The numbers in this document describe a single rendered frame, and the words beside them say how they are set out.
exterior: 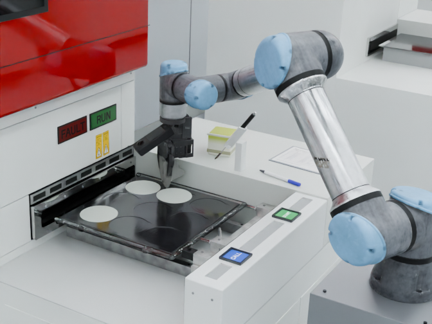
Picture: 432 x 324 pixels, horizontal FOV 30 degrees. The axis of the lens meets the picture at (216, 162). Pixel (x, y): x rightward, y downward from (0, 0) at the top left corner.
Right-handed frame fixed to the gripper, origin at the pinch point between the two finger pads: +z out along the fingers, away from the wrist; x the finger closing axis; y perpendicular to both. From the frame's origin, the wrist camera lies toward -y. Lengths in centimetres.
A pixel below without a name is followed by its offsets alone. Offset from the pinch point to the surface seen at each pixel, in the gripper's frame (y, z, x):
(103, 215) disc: -21.7, 1.2, -11.3
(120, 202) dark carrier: -14.8, 1.4, -5.0
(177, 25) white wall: 123, 22, 282
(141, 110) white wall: 90, 70, 260
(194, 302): -17, 0, -60
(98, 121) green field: -16.9, -18.0, 7.4
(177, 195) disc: 1.7, 1.2, -5.9
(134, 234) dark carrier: -17.7, 1.3, -24.4
